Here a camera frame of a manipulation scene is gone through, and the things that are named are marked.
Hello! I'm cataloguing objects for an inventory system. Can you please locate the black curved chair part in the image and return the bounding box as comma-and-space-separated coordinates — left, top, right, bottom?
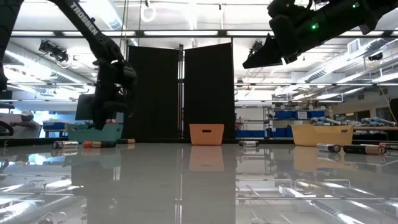
0, 119, 15, 137

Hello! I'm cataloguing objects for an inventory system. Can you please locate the yellow plastic bin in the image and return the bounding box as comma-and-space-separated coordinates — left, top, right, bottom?
291, 124, 354, 147

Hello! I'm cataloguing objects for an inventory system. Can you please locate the wooden workbench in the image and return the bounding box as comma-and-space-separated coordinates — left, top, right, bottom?
354, 126, 398, 132

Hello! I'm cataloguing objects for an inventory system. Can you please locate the blue box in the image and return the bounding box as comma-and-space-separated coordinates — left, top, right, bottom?
42, 121, 68, 131

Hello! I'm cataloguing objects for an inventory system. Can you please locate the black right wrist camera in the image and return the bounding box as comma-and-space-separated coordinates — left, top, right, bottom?
267, 0, 312, 16

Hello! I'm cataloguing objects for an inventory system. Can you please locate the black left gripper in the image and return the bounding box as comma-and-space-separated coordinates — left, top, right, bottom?
93, 60, 137, 130

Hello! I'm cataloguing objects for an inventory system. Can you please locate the black ceiling-mounted device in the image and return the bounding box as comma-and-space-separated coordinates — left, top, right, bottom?
38, 39, 70, 63

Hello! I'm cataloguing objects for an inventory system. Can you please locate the black folding screen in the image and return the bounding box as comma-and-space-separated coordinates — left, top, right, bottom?
126, 42, 236, 141

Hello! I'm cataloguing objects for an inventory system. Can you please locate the teal plastic bin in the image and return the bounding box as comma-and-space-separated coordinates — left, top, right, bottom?
65, 123, 124, 144

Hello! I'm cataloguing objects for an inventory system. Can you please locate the black monitor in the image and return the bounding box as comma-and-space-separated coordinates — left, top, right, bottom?
75, 93, 96, 121

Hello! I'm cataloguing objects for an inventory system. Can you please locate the orange plastic bin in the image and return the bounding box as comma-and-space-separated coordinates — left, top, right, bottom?
188, 123, 225, 146

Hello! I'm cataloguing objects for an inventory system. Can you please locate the black overhead camera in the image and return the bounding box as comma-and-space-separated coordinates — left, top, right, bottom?
250, 39, 265, 52

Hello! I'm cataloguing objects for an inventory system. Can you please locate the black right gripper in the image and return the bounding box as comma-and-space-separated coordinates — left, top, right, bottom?
243, 12, 321, 69

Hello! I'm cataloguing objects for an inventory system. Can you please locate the person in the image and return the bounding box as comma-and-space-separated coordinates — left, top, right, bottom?
11, 110, 42, 138

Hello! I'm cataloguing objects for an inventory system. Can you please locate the metal shelving rack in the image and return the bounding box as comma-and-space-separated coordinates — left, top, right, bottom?
234, 105, 330, 139

